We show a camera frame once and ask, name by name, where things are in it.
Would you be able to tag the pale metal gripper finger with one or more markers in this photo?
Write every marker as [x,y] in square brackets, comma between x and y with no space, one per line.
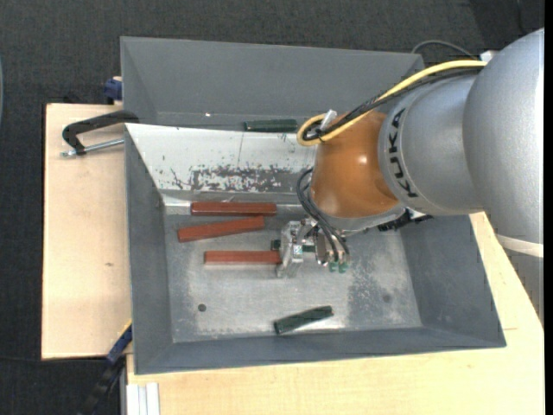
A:
[288,237]
[288,268]

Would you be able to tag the red-brown block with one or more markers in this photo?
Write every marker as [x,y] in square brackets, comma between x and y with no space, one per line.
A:
[220,229]
[233,208]
[242,257]

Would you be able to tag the dark green flat block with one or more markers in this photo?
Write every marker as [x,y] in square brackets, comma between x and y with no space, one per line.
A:
[303,319]

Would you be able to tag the grey metal bin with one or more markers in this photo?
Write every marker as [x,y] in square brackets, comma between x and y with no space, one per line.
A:
[242,301]

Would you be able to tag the pale wood flat board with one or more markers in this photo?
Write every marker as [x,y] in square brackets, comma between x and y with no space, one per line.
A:
[82,231]

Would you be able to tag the black cylinder on white bracket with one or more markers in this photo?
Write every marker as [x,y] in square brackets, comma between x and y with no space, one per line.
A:
[392,225]

